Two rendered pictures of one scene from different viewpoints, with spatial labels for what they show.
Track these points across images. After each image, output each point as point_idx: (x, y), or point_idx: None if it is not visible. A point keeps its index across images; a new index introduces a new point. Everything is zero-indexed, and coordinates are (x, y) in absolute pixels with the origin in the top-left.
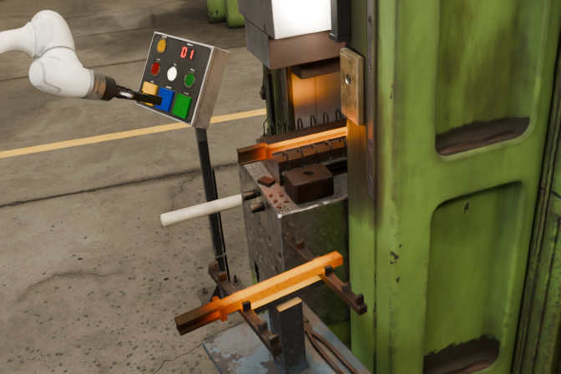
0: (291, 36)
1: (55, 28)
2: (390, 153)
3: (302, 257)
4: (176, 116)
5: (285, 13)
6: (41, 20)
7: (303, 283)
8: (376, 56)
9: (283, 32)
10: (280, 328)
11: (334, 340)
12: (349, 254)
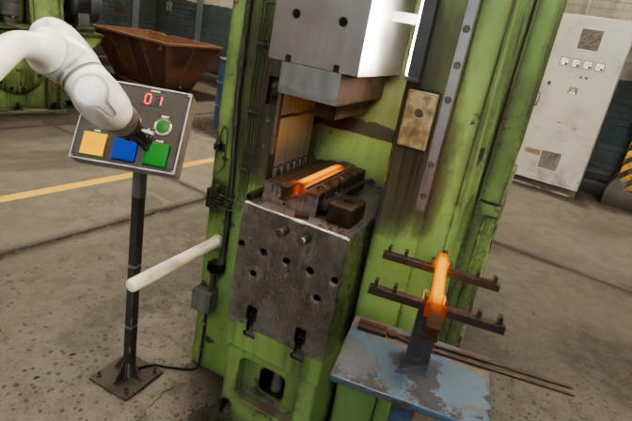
0: (363, 76)
1: (83, 40)
2: (459, 168)
3: (413, 263)
4: (148, 165)
5: (366, 55)
6: (62, 27)
7: None
8: (458, 93)
9: (361, 72)
10: None
11: None
12: (365, 271)
